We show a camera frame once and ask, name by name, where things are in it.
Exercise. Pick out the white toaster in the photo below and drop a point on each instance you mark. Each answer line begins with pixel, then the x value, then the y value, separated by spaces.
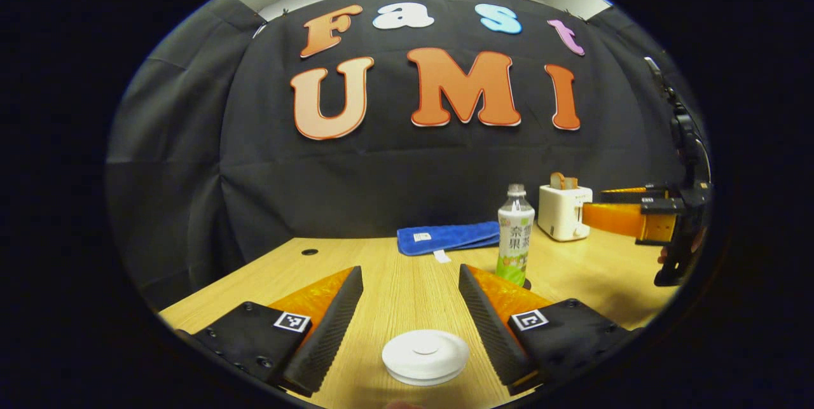
pixel 563 215

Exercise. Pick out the clear water bottle white label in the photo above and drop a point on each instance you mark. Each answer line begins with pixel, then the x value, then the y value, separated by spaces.
pixel 515 237

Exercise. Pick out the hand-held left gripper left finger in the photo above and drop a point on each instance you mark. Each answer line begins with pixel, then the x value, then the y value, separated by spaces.
pixel 331 332

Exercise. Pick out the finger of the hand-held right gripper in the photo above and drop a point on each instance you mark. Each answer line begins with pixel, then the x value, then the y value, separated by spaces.
pixel 610 218
pixel 629 191

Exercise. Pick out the toast slice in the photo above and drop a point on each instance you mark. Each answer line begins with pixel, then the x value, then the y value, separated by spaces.
pixel 558 180
pixel 572 183

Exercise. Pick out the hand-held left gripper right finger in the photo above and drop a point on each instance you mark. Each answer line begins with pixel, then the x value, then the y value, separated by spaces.
pixel 489 332

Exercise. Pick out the blue towel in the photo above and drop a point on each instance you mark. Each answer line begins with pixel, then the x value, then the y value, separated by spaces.
pixel 445 236

